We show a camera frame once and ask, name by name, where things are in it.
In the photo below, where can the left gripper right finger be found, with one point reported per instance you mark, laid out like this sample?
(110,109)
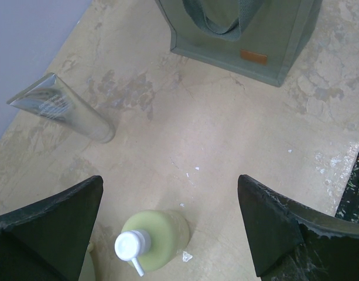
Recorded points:
(291,241)

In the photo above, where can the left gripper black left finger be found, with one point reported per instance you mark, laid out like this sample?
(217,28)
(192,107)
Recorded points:
(49,239)

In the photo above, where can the green pump bottle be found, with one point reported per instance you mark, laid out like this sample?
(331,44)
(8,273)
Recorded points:
(152,238)

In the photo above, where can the green canvas bag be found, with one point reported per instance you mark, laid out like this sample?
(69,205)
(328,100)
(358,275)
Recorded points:
(257,39)

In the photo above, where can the silver squeeze tube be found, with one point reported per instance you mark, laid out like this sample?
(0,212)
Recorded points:
(51,98)

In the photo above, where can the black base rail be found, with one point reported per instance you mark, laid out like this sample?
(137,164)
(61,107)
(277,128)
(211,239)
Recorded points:
(348,208)

